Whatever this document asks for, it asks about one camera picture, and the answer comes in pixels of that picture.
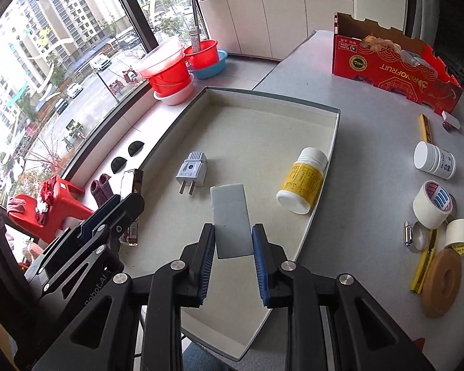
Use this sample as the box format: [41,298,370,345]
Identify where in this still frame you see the grey rectangular block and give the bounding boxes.
[210,183,253,259]

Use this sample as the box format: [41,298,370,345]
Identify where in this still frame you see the white power plug adapter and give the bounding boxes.
[175,151,207,195]

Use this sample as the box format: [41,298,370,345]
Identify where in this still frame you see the red plastic stool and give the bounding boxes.
[7,176,94,243]

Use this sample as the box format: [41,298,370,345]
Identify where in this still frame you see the red cardboard fruit box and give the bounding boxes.
[332,13,463,115]

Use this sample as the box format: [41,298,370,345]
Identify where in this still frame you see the white tape roll yellow core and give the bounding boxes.
[445,219,464,256]

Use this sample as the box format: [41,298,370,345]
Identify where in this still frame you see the blue label white pill bottle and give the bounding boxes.
[413,141,456,180]

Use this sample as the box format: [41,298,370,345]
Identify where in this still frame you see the small dark red object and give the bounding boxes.
[443,122,453,132]

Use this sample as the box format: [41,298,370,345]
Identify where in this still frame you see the red plastic bucket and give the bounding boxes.
[183,39,219,70]

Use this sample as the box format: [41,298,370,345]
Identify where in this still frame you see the white tape roll blue-red core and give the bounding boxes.
[412,180,452,229]

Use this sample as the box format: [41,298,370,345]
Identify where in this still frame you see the dark green tray box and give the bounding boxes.
[120,88,339,361]

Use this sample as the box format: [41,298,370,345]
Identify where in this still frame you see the tan wooden ring disc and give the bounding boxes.
[421,248,462,318]

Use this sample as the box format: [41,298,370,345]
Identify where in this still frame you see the dark red patterned packet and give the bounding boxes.
[120,168,143,246]

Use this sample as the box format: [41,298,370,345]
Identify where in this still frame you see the blue plastic basin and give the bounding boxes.
[190,49,228,79]

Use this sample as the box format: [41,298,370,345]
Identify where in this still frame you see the yellow label white pill bottle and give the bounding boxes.
[277,147,328,215]

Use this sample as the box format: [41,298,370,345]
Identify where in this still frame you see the small yellow utility knife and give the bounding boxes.
[418,113,433,144]

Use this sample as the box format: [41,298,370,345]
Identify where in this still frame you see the pink slippers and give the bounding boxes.
[90,173,114,207]

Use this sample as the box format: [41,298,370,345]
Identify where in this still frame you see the small white eraser block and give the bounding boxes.
[441,111,460,131]

